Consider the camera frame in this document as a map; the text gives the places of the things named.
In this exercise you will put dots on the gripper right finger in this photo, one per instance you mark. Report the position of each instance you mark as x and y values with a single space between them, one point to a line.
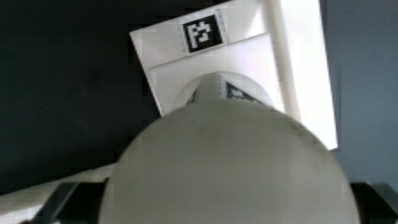
378 202

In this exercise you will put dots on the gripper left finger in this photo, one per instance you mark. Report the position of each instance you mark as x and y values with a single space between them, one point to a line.
74 203

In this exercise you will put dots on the white lamp bulb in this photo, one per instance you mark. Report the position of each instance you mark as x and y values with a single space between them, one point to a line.
228 166

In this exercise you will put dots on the white lamp base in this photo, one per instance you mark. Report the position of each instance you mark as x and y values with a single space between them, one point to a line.
212 41

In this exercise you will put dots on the white front wall bar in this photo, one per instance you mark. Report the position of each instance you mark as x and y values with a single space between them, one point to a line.
22 202

